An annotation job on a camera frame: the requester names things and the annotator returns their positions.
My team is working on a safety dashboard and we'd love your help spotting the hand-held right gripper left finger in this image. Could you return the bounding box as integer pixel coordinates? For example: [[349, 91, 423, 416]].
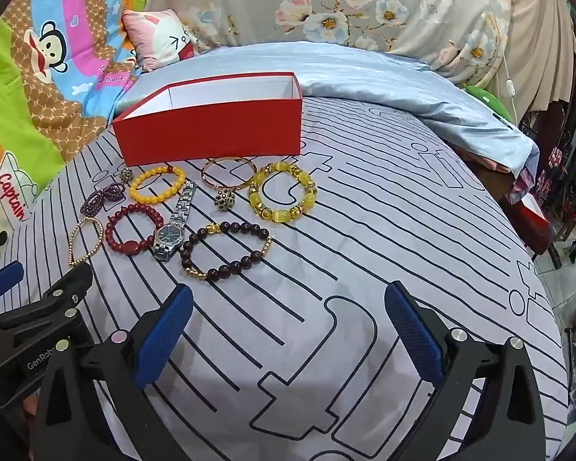
[[29, 283, 195, 461]]

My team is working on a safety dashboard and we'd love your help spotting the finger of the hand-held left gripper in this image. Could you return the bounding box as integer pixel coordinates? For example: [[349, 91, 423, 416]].
[[0, 260, 24, 301], [0, 262, 95, 395]]

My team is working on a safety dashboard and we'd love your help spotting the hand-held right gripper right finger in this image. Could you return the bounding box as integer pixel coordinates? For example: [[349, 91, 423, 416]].
[[385, 281, 555, 461]]

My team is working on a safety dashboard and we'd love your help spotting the thin gold bead bracelet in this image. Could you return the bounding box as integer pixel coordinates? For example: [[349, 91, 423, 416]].
[[68, 217, 104, 266]]

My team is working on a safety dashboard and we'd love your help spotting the dark brown bead bracelet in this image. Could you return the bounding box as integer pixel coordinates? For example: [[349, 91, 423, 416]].
[[180, 222, 273, 282]]

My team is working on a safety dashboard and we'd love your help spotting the dark red bead bracelet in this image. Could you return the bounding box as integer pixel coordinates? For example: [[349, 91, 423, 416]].
[[104, 204, 165, 253]]

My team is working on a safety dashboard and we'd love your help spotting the silver wristwatch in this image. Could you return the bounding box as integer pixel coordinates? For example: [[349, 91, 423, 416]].
[[152, 180, 196, 262]]

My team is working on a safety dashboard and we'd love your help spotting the purple bead bracelet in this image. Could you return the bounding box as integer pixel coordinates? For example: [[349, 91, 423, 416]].
[[80, 181, 126, 218]]

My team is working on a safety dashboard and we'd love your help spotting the yellow bead bracelet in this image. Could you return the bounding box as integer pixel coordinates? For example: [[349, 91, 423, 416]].
[[129, 165, 187, 205]]

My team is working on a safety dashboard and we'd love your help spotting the yellow and gold chunky bracelet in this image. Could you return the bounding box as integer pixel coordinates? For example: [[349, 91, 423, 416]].
[[248, 162, 318, 224]]

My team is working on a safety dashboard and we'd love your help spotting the red cardboard box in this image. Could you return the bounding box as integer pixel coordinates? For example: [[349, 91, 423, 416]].
[[111, 72, 304, 164]]

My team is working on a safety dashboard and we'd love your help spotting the grey striped bed sheet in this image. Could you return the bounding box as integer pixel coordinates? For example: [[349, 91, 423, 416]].
[[0, 96, 572, 461]]

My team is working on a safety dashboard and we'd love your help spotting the red box with white inside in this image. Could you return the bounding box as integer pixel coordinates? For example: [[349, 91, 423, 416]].
[[518, 192, 553, 255]]

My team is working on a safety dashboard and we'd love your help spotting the rose gold bangle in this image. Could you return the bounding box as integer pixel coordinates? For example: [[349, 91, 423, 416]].
[[202, 156, 256, 192]]

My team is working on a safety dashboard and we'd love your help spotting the green plush item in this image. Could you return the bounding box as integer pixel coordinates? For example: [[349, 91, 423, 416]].
[[465, 84, 514, 123]]

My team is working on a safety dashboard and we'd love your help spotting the light blue duvet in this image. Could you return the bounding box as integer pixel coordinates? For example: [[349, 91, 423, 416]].
[[115, 41, 541, 174]]

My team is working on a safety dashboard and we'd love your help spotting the pink cartoon pillow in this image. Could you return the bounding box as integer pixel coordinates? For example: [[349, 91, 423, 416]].
[[121, 8, 202, 73]]

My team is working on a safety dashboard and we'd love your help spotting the beige curtain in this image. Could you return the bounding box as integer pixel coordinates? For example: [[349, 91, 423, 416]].
[[490, 0, 576, 121]]

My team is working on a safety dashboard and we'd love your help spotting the grey floral quilt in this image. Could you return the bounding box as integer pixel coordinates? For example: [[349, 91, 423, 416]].
[[144, 0, 514, 87]]

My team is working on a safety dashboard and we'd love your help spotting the white cable with switch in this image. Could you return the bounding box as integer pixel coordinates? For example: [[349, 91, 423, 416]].
[[475, 0, 521, 126]]

